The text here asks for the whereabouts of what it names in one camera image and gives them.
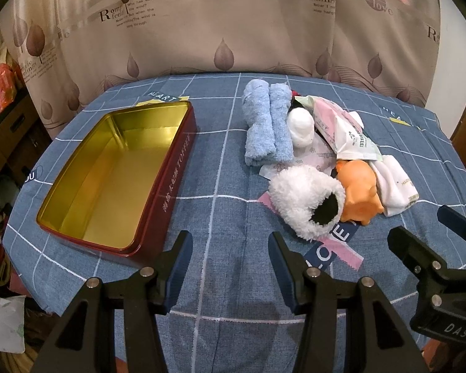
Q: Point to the white pompom plush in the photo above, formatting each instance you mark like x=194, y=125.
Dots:
x=301, y=127

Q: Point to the red and gold tin box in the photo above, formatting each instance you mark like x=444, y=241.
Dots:
x=116, y=192

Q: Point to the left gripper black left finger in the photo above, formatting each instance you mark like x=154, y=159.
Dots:
x=84, y=338

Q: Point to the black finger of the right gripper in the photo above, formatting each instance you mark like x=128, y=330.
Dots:
x=453, y=220
x=416, y=256

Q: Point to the white knitted sock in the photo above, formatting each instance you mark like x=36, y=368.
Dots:
x=395, y=188

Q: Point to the light blue towel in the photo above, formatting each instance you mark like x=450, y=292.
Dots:
x=265, y=109

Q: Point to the black patterned cloth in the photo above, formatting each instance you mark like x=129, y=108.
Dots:
x=295, y=104

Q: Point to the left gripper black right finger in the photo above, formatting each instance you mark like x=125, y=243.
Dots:
x=377, y=340

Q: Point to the orange rubber pig toy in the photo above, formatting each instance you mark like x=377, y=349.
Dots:
x=362, y=202

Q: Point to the beige leaf print curtain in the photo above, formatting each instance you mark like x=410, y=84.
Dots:
x=71, y=51

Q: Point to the blue grid tablecloth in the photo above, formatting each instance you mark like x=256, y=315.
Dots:
x=230, y=315

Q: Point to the floral white tissue pack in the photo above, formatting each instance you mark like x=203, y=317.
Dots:
x=319, y=155

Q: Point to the white green crumpled bag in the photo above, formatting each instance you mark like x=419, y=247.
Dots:
x=12, y=325

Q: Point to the dark wooden cabinet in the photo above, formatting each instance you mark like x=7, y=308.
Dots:
x=23, y=138

